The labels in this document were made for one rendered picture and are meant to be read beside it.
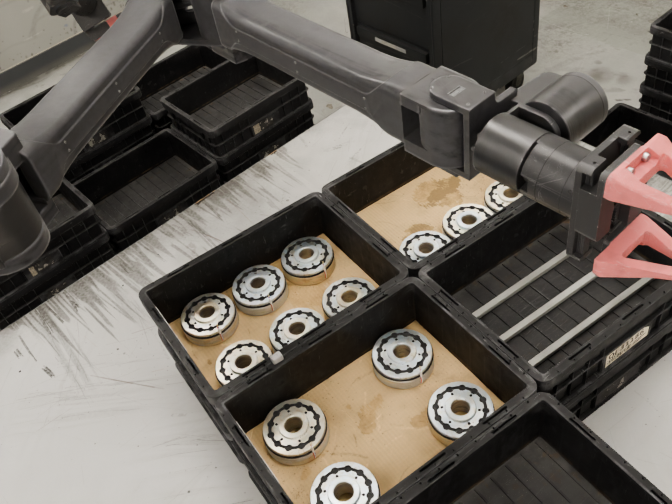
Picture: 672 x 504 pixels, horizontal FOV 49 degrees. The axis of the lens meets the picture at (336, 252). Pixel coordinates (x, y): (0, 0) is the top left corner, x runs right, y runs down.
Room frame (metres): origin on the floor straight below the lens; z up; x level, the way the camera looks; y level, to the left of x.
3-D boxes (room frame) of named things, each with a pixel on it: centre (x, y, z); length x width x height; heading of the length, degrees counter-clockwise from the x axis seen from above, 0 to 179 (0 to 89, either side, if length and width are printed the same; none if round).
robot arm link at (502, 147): (0.49, -0.18, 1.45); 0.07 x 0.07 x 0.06; 34
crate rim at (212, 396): (0.89, 0.12, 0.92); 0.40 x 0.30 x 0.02; 116
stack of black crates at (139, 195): (1.87, 0.55, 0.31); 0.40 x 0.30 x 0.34; 124
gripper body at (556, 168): (0.44, -0.20, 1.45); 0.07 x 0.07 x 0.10; 34
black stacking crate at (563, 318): (0.79, -0.37, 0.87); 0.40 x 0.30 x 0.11; 116
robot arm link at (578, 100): (0.54, -0.19, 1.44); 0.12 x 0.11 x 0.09; 34
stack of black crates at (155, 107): (2.42, 0.44, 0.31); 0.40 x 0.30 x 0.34; 124
